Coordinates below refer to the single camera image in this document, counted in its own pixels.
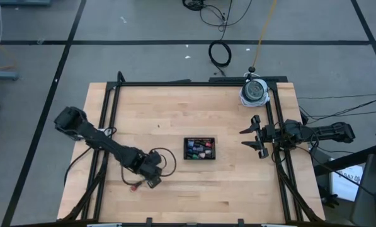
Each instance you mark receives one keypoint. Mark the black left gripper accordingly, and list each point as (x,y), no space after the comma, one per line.
(150,170)

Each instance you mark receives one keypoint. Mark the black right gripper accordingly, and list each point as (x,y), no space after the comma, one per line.
(271,139)

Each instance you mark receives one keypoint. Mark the pink nail polish bottle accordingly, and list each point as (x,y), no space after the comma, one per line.
(202,155)

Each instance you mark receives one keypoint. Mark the black plastic slotted basket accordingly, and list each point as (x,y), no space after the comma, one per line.
(211,158)

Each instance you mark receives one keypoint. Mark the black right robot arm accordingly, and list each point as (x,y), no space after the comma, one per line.
(329,132)

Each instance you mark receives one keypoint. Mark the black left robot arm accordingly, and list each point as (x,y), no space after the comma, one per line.
(102,143)

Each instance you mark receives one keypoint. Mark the dark red nail polish bottle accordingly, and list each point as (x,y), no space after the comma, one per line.
(133,188)

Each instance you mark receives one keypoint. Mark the black table clamp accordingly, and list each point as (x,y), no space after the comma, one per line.
(149,221)
(241,222)

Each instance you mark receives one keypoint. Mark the white light bar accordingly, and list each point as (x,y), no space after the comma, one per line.
(279,225)
(104,225)

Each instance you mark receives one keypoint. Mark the black diagonal beam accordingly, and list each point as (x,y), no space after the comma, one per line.
(342,162)

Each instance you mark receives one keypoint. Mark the white printed paper sheet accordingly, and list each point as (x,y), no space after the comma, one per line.
(345,186)

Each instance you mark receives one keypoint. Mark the dark grey cabinet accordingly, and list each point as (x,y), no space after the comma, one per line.
(373,189)

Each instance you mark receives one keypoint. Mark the grey blue floor bar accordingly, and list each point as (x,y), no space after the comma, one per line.
(2,75)
(24,2)

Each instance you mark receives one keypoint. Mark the black aluminium table frame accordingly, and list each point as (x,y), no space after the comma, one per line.
(191,84)

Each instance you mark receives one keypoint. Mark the black frame corner brace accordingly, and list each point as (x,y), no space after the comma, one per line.
(121,77)

